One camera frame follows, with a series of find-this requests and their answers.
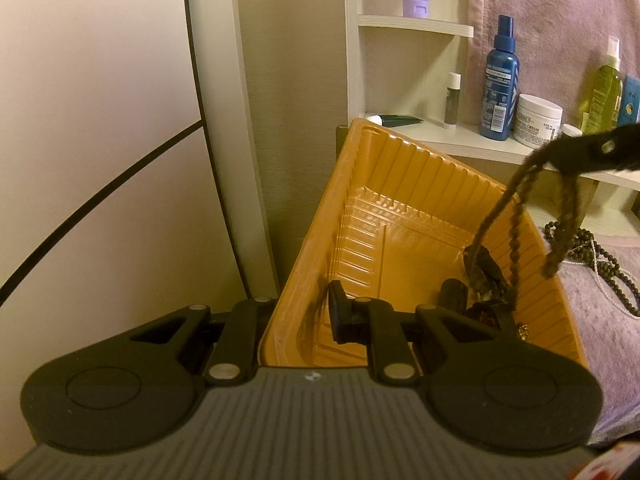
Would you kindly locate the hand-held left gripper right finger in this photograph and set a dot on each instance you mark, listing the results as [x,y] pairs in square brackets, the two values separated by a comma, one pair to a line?
[345,312]

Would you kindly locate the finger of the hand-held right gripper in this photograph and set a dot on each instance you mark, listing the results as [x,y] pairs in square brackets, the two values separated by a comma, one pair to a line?
[600,152]

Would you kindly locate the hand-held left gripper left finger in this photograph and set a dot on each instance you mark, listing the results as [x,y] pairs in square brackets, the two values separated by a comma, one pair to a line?
[240,335]

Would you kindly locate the yellow plastic tray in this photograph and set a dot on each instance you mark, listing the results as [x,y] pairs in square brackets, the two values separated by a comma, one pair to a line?
[400,240]

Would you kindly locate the small white cap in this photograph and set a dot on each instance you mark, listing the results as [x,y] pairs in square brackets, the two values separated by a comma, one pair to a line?
[571,130]

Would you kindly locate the blue box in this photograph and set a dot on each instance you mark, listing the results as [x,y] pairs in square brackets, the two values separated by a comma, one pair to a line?
[631,102]

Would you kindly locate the yellow-green spray bottle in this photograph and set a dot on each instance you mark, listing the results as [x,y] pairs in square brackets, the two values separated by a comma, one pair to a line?
[602,92]

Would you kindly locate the white cream jar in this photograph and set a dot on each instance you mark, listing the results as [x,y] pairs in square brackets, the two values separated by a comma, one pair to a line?
[537,122]

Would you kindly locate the blue spray bottle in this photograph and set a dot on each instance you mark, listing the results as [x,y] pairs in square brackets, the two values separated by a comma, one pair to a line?
[500,85]

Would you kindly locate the hanging pink towel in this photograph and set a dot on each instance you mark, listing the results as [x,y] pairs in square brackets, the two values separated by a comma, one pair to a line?
[555,0]

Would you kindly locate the small gold charm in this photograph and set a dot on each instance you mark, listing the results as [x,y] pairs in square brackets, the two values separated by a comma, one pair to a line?
[523,333]

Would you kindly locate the lavender towel mat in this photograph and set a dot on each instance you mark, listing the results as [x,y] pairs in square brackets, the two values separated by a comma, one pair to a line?
[600,350]

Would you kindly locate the dark green tube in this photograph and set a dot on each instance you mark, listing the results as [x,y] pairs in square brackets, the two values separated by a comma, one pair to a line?
[400,120]

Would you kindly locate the white shelf unit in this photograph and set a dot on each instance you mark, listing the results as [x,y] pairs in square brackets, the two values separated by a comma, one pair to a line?
[415,25]

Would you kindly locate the red and white packaging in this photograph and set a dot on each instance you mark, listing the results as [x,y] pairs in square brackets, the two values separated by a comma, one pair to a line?
[610,462]

